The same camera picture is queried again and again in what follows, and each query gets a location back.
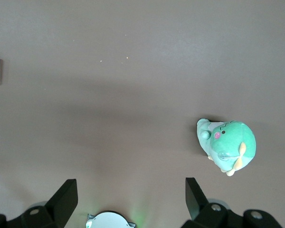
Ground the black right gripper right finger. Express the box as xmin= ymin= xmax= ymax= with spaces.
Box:
xmin=181 ymin=177 xmax=283 ymax=228

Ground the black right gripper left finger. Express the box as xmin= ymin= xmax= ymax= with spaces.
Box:
xmin=0 ymin=179 xmax=78 ymax=228

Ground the green dinosaur plush toy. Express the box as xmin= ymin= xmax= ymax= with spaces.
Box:
xmin=196 ymin=118 xmax=257 ymax=177

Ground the brown table cover mat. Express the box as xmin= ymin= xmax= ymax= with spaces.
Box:
xmin=0 ymin=0 xmax=285 ymax=228

